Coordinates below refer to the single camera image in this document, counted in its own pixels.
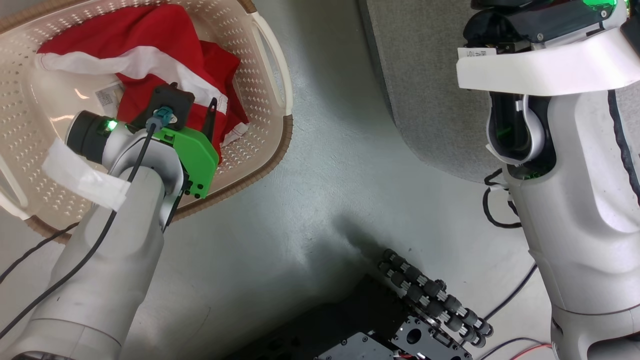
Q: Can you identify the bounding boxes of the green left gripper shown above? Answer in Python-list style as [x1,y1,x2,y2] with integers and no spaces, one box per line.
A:
[154,97,221,199]

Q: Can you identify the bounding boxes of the red and white garment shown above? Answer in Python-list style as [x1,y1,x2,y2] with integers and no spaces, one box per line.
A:
[34,4,250,163]

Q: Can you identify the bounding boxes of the cream perforated laundry basket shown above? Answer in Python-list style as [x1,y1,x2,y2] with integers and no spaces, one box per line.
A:
[0,0,294,246]

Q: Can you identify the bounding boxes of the white tape strip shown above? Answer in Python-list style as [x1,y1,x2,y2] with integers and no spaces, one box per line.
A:
[456,27,640,97]
[41,139,132,212]

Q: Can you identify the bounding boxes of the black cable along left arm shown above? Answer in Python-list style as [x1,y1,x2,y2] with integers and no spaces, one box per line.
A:
[0,120,158,341]

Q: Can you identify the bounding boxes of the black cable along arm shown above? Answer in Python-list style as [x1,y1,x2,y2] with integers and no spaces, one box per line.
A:
[607,89,640,207]
[0,120,158,341]

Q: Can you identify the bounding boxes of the black floor cable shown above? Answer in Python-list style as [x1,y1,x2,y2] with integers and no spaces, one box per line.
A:
[482,264,539,322]
[0,222,80,285]

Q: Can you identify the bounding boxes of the looped black cable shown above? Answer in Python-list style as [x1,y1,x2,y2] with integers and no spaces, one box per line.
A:
[482,169,523,230]

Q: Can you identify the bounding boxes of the red wire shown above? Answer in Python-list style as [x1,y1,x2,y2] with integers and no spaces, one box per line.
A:
[507,343,553,360]

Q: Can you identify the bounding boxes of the black cable along right arm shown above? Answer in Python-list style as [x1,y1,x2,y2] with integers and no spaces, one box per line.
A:
[607,89,640,207]

